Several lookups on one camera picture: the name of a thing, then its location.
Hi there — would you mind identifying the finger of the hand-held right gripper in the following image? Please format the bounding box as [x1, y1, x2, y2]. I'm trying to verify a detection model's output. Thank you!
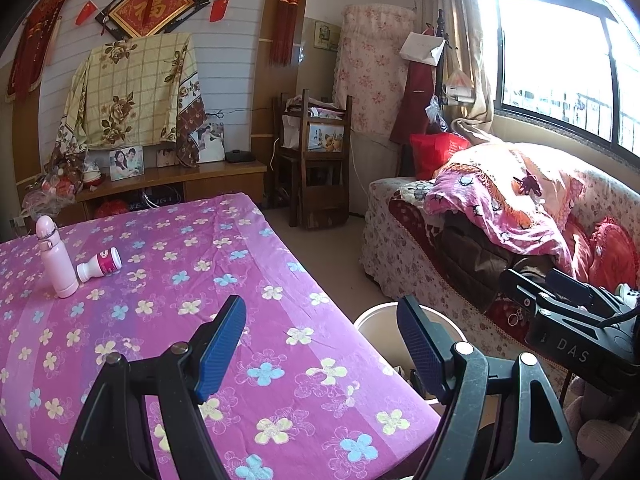
[500, 269, 549, 317]
[545, 269, 594, 302]

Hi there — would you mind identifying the red hanging banner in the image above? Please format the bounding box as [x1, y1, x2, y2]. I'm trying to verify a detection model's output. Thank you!
[6, 0, 73, 103]

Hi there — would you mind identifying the tall floral cover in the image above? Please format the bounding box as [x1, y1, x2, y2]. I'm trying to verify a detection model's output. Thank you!
[332, 4, 417, 141]

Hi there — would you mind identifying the framed red diamond plaque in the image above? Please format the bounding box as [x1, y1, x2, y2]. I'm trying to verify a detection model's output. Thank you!
[95, 0, 211, 41]

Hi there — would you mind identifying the pink thermos bottle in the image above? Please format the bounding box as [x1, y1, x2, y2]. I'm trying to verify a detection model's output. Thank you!
[36, 215, 80, 299]

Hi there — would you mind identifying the white paper bag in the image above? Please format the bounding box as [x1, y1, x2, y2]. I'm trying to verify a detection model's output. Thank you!
[399, 31, 446, 66]

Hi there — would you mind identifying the wedding photo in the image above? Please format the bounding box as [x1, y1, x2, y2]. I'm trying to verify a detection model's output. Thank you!
[196, 122, 226, 163]

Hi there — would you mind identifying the cream plastic bucket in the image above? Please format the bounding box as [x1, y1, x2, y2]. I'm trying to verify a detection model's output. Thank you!
[354, 302, 466, 406]

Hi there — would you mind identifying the dark brown jacket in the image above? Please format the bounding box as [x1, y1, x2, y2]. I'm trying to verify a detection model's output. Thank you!
[440, 212, 556, 311]

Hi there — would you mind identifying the small white yoghurt bottle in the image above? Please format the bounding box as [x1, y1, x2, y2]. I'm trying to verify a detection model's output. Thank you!
[76, 246, 122, 283]

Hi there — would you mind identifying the small wall picture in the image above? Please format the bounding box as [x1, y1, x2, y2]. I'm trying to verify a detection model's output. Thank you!
[314, 20, 342, 52]

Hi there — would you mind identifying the window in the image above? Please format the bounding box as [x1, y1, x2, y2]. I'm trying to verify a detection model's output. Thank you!
[477, 0, 640, 156]

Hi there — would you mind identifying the couple photo frame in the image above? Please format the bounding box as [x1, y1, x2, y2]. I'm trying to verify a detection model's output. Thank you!
[109, 145, 146, 182]

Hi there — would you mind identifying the white hanging plastic bag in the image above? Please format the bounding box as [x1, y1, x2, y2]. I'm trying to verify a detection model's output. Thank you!
[444, 69, 473, 106]

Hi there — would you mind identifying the red cushion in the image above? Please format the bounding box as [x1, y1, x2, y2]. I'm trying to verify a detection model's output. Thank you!
[587, 217, 640, 291]

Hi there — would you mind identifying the red garment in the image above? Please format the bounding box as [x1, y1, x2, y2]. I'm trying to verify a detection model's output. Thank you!
[390, 62, 441, 146]

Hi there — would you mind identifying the pile of plastic bags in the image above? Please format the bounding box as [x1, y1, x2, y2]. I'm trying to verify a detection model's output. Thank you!
[22, 157, 86, 216]

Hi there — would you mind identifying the wooden cabinet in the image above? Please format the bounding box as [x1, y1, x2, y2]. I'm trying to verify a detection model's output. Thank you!
[30, 160, 268, 226]

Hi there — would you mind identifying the pink patterned blanket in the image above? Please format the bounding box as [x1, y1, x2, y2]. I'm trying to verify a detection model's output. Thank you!
[424, 142, 586, 281]

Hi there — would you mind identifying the yellow floral cloth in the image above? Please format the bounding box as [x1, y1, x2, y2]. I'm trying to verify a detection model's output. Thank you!
[44, 32, 208, 181]

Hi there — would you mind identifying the pink floral tablecloth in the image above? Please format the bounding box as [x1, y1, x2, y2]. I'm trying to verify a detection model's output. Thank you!
[0, 192, 443, 480]

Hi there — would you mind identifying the floral sofa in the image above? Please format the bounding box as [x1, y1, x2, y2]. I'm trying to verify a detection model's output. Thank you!
[360, 142, 640, 480]

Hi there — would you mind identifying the beige curtain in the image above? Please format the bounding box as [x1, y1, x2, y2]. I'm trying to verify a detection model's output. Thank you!
[435, 0, 496, 136]

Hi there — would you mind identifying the wooden chair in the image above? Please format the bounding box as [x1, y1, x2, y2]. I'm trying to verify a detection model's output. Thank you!
[271, 92, 353, 231]

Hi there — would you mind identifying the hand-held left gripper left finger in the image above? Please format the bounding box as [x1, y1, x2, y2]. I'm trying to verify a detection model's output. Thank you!
[60, 294, 247, 480]

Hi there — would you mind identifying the red plastic bag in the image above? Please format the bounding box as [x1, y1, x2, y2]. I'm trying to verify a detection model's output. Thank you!
[410, 132, 473, 181]

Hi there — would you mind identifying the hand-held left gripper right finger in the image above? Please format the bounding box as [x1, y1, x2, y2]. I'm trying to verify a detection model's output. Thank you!
[396, 295, 583, 480]

